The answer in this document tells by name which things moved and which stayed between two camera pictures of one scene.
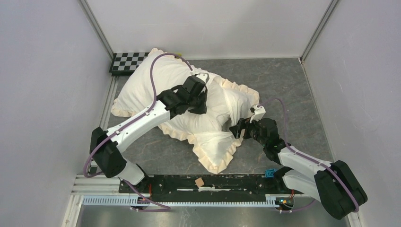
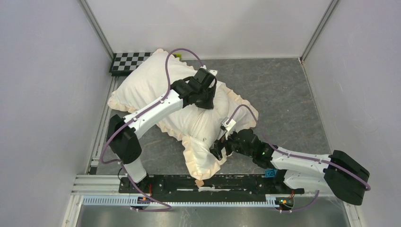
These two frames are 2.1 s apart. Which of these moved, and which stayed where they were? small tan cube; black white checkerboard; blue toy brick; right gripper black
Moved: right gripper black
Stayed: black white checkerboard; small tan cube; blue toy brick
